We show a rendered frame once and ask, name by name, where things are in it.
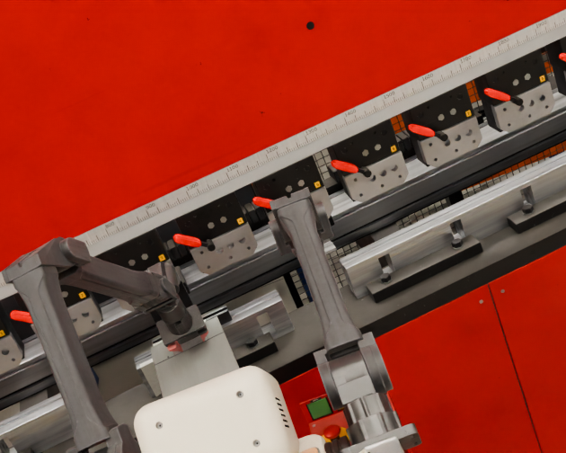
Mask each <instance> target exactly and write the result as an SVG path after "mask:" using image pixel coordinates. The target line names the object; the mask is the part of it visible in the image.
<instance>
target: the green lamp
mask: <svg viewBox="0 0 566 453"><path fill-rule="evenodd" d="M307 406H308V408H309V410H310V413H311V415H312V416H313V418H314V419H316V418H319V417H322V416H324V415H326V414H329V413H332V411H331V408H330V406H329V405H328V403H327V400H326V398H324V399H321V400H319V401H316V402H313V403H310V404H308V405H307Z"/></svg>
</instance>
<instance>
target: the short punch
mask: <svg viewBox="0 0 566 453"><path fill-rule="evenodd" d="M180 280H181V278H180ZM179 288H180V291H179V293H178V295H179V297H180V299H181V301H182V303H183V305H185V307H186V308H187V307H189V306H192V305H193V303H192V301H191V299H190V296H189V294H188V292H187V290H186V288H185V287H184V285H183V283H182V281H181V284H180V285H179ZM150 314H151V316H152V317H153V318H154V320H155V323H157V322H158V321H161V320H163V319H162V317H161V316H160V315H159V314H158V312H157V310H155V311H153V312H151V313H150Z"/></svg>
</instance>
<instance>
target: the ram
mask: <svg viewBox="0 0 566 453"><path fill-rule="evenodd" d="M564 10H566V0H0V272H1V271H3V270H4V269H5V268H6V267H8V266H9V265H10V264H11V263H12V262H14V261H15V260H16V259H18V258H19V257H20V256H22V255H23V254H26V253H29V252H31V251H33V250H35V249H37V248H39V247H40V246H42V245H44V244H45V243H47V242H48V241H50V240H51V239H53V238H57V237H59V236H61V237H63V238H65V239H66V238H68V237H72V238H75V237H77V236H79V235H82V234H84V233H86V232H88V231H90V230H93V229H95V228H96V227H99V226H101V225H103V224H106V223H108V222H110V221H112V220H113V219H115V218H119V217H121V216H123V215H125V214H127V213H129V212H131V211H133V210H135V209H138V208H140V207H143V206H145V205H146V204H148V203H150V202H152V201H154V200H158V199H160V198H162V197H163V196H165V195H167V194H170V193H172V192H174V191H177V190H179V189H181V188H183V187H185V186H187V185H189V184H191V183H193V182H196V181H198V180H200V179H202V178H204V177H207V176H209V175H211V174H212V173H215V172H217V171H220V170H222V169H224V168H226V167H227V166H229V165H232V164H235V163H237V162H239V161H241V160H243V159H245V158H247V157H249V156H251V155H254V154H256V153H259V152H260V151H262V150H264V149H266V148H268V147H272V146H274V145H276V144H277V143H279V142H281V141H284V140H286V139H288V138H291V137H293V136H295V135H297V134H299V133H301V132H303V131H305V130H307V129H310V128H312V127H314V126H316V125H318V124H321V123H323V122H325V121H327V120H329V119H331V118H334V117H336V116H338V115H340V114H342V113H343V112H346V111H349V110H351V109H353V108H355V107H357V106H359V105H361V104H363V103H365V102H368V101H370V100H373V99H375V98H376V97H378V96H380V95H382V94H385V93H388V92H390V91H392V90H393V89H395V88H398V87H400V86H402V85H404V84H407V83H409V82H411V81H413V80H415V79H417V78H419V77H421V76H424V75H426V74H428V73H430V72H432V71H435V70H437V69H439V68H441V67H443V66H445V65H448V64H450V63H452V62H454V61H456V60H458V59H459V58H463V57H465V56H467V55H469V54H471V53H474V52H475V51H477V50H479V49H482V48H484V47H487V46H489V45H491V44H492V43H494V42H496V41H499V40H502V39H504V38H506V37H508V36H509V35H512V34H514V33H516V32H518V31H521V30H524V29H525V28H527V27H529V26H531V25H533V24H535V23H538V22H540V21H542V20H544V19H546V18H549V17H551V16H553V15H555V14H557V13H559V12H562V11H564ZM565 36H566V23H565V24H563V25H562V26H560V27H557V28H555V29H553V30H551V31H548V32H546V33H544V34H542V35H540V36H538V37H536V38H534V39H531V40H529V41H527V42H525V43H523V44H521V45H518V46H516V47H515V48H513V49H510V50H508V51H505V52H503V53H501V54H499V55H498V56H496V57H494V58H490V59H488V60H486V61H484V62H482V63H481V64H478V65H476V66H474V67H471V68H469V69H467V70H465V71H463V72H461V73H459V74H457V75H453V76H451V77H449V78H448V79H446V80H444V81H442V82H439V83H437V84H434V85H432V86H431V87H429V88H426V89H424V90H422V91H420V92H418V93H416V94H413V95H411V96H409V97H407V98H405V99H403V100H401V101H399V102H396V103H394V104H392V105H390V106H388V107H385V108H383V109H382V110H380V111H377V112H375V113H372V114H370V115H368V116H366V117H365V118H363V119H360V120H357V121H355V122H353V123H351V124H349V125H347V126H345V127H343V128H341V129H338V130H336V131H333V132H332V133H330V134H328V135H326V136H324V137H322V138H318V139H316V140H315V141H313V142H311V143H309V144H306V145H304V146H302V147H300V148H298V149H296V150H293V151H291V152H289V153H287V154H285V155H283V156H280V157H278V158H276V159H274V160H272V161H270V162H267V163H266V164H263V165H261V166H259V167H257V168H254V169H252V170H251V171H249V172H247V173H244V174H241V175H239V176H237V177H235V178H234V179H232V180H230V181H227V182H224V183H222V184H220V185H218V186H217V187H214V188H212V189H210V190H208V191H205V192H203V193H201V194H199V195H197V196H195V197H193V198H191V199H188V200H185V201H184V202H182V203H180V204H178V205H175V206H173V207H171V208H169V209H167V210H165V211H162V212H160V213H158V214H156V215H154V216H152V217H150V218H147V219H145V220H143V221H141V222H139V223H137V224H135V225H133V226H130V227H128V228H126V229H124V230H121V231H119V232H118V233H116V234H114V235H111V236H108V237H106V238H104V239H102V240H101V241H99V242H96V243H94V244H91V245H89V246H87V248H88V251H89V254H90V256H92V257H94V256H96V255H98V254H100V253H103V252H105V251H107V250H110V249H111V248H113V247H115V246H117V245H119V244H123V243H125V242H127V241H128V240H130V239H132V238H134V237H137V236H139V235H142V234H144V233H145V232H147V231H150V230H152V229H154V228H156V227H159V226H160V225H162V224H165V223H167V222H169V221H171V220H173V219H175V218H178V217H180V216H182V215H184V214H186V213H188V212H190V211H192V210H194V209H197V208H199V207H201V206H203V205H206V204H208V203H209V202H211V201H213V200H216V199H219V198H221V197H223V196H225V195H226V194H228V193H230V192H233V191H236V190H238V189H240V188H242V187H243V186H246V185H248V184H250V183H252V182H255V181H257V180H259V179H261V178H263V177H265V176H267V175H269V174H271V173H275V172H276V171H278V170H280V169H282V168H284V167H286V166H289V165H291V164H293V163H295V162H297V161H299V160H302V159H304V158H306V157H308V156H310V155H312V154H315V153H317V152H319V151H321V150H323V149H325V148H326V147H330V146H332V145H334V144H336V143H338V142H340V141H342V140H344V139H346V138H349V137H351V136H353V135H356V134H358V133H359V132H361V131H363V130H365V129H369V128H371V127H373V126H375V125H376V124H378V123H380V122H382V121H385V120H388V119H390V118H392V117H393V116H395V115H398V114H400V113H402V112H404V111H407V110H409V109H411V108H413V107H415V106H417V105H419V104H421V103H423V102H426V101H428V100H430V99H432V98H434V97H436V96H439V95H441V94H442V93H445V92H447V91H449V90H452V89H454V88H456V87H457V86H459V85H461V84H465V83H467V82H469V81H471V80H473V79H474V78H476V77H478V76H482V75H484V74H486V73H488V72H490V71H491V70H494V69H496V68H498V67H501V66H503V65H505V64H507V63H509V62H511V61H513V60H515V59H517V58H521V57H523V56H524V55H526V54H528V53H530V52H532V51H535V50H537V49H540V48H541V47H543V46H545V45H548V44H550V43H552V42H554V41H556V40H558V39H561V38H563V37H565Z"/></svg>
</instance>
